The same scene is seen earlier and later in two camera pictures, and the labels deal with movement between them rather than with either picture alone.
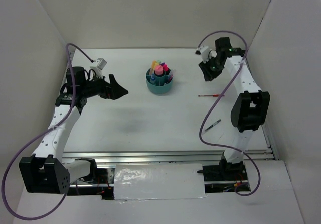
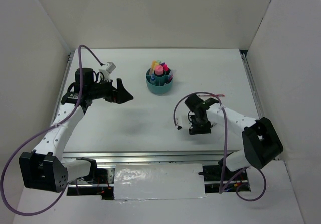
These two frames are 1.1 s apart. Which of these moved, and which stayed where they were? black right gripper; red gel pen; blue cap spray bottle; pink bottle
Moved: black right gripper
Stayed: red gel pen; pink bottle; blue cap spray bottle
